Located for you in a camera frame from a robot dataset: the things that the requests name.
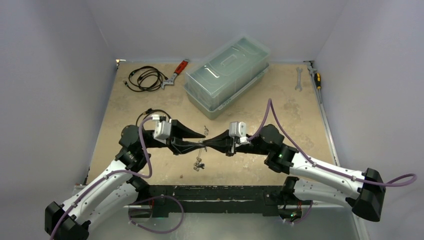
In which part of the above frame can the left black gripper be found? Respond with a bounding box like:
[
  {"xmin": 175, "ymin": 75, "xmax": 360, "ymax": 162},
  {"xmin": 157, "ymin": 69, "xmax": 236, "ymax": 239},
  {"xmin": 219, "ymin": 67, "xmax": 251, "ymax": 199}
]
[{"xmin": 140, "ymin": 118, "xmax": 206, "ymax": 155}]

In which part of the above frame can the white oval keyring holder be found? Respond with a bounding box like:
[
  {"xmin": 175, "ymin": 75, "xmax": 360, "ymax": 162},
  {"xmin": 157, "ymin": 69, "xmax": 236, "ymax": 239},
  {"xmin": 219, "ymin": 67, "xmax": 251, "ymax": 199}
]
[{"xmin": 193, "ymin": 126, "xmax": 209, "ymax": 172}]

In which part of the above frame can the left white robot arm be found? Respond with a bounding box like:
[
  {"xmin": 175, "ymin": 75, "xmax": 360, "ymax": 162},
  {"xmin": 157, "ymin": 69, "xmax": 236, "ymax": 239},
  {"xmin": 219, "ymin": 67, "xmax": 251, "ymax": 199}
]
[{"xmin": 44, "ymin": 114, "xmax": 205, "ymax": 240}]

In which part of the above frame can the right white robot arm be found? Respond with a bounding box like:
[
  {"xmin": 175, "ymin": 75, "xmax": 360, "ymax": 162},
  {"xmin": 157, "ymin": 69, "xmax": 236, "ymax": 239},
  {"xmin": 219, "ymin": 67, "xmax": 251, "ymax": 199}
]
[{"xmin": 203, "ymin": 124, "xmax": 386, "ymax": 222}]

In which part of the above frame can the clear plastic storage box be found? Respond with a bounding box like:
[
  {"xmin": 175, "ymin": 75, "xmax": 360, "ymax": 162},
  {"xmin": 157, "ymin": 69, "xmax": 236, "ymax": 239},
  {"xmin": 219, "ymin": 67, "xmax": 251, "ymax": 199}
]
[{"xmin": 183, "ymin": 36, "xmax": 271, "ymax": 120}]

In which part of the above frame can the silver open-end spanner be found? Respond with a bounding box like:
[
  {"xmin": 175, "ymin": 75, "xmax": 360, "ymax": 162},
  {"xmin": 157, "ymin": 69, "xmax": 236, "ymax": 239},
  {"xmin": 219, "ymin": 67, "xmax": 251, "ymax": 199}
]
[{"xmin": 294, "ymin": 67, "xmax": 303, "ymax": 92}]

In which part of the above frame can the yellow black screwdriver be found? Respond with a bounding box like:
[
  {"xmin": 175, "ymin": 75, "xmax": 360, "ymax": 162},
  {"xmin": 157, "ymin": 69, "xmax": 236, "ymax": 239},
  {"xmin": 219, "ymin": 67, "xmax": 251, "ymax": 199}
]
[{"xmin": 314, "ymin": 72, "xmax": 322, "ymax": 104}]

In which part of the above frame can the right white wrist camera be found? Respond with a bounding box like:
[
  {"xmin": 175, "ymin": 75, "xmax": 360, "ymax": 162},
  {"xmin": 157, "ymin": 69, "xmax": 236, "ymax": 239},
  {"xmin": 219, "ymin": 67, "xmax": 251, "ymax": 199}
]
[{"xmin": 228, "ymin": 121, "xmax": 249, "ymax": 145}]

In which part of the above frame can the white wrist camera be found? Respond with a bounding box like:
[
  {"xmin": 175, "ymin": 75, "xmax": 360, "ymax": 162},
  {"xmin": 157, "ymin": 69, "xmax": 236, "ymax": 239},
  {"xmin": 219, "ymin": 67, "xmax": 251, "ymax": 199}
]
[
  {"xmin": 228, "ymin": 121, "xmax": 249, "ymax": 145},
  {"xmin": 152, "ymin": 114, "xmax": 172, "ymax": 141}
]

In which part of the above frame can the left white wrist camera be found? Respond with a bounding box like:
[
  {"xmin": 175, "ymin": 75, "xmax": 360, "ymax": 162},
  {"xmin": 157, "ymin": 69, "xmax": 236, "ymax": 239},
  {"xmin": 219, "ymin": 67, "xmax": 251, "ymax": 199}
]
[{"xmin": 152, "ymin": 114, "xmax": 172, "ymax": 141}]

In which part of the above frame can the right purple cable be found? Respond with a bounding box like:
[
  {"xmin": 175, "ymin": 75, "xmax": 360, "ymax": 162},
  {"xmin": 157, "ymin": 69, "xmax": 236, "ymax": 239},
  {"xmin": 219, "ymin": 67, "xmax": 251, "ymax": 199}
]
[{"xmin": 247, "ymin": 98, "xmax": 418, "ymax": 188}]

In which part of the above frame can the black looped cable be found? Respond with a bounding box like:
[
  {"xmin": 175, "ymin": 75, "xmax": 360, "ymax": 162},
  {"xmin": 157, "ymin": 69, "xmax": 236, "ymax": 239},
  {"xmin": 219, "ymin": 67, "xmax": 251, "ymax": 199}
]
[{"xmin": 135, "ymin": 107, "xmax": 173, "ymax": 130}]

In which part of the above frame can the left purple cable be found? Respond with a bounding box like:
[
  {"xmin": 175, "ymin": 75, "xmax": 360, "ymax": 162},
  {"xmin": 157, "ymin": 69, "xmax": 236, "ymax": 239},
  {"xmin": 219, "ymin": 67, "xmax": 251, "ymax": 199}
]
[{"xmin": 49, "ymin": 115, "xmax": 157, "ymax": 240}]

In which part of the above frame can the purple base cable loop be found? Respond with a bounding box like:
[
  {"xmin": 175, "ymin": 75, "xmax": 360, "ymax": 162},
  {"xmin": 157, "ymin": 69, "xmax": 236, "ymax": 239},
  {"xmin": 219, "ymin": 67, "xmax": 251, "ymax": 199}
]
[{"xmin": 127, "ymin": 194, "xmax": 185, "ymax": 234}]

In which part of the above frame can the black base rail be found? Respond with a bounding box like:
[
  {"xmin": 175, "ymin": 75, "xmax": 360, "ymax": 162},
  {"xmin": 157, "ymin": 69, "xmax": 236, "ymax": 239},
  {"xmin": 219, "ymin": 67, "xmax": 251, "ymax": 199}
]
[{"xmin": 137, "ymin": 185, "xmax": 298, "ymax": 218}]

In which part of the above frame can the coiled black cable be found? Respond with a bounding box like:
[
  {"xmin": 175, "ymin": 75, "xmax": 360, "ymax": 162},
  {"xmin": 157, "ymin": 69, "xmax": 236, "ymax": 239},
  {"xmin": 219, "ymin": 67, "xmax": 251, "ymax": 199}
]
[{"xmin": 124, "ymin": 65, "xmax": 168, "ymax": 93}]

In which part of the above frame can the red handled adjustable wrench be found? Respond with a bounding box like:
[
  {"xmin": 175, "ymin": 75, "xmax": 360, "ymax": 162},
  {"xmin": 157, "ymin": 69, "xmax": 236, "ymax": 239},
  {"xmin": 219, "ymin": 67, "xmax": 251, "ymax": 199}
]
[{"xmin": 160, "ymin": 58, "xmax": 190, "ymax": 90}]

